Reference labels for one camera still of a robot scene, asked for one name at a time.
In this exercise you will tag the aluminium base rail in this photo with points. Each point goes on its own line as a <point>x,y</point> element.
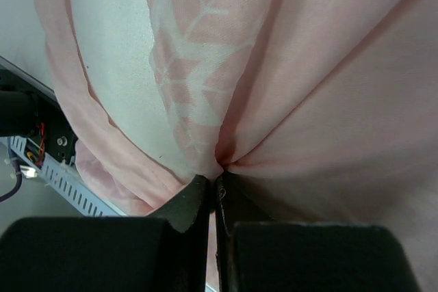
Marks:
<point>28,78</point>

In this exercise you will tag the purple princess print pillowcase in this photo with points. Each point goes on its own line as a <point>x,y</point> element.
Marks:
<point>327,110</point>

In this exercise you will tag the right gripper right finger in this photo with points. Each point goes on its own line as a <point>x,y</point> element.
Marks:
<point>258,253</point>

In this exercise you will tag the slotted grey cable duct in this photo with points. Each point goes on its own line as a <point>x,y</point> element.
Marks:
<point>65,180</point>

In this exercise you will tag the white pillow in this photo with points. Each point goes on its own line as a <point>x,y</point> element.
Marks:
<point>115,40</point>

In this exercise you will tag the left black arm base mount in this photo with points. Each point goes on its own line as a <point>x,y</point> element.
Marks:
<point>27,112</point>

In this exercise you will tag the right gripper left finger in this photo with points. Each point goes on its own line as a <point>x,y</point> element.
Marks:
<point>163,251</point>

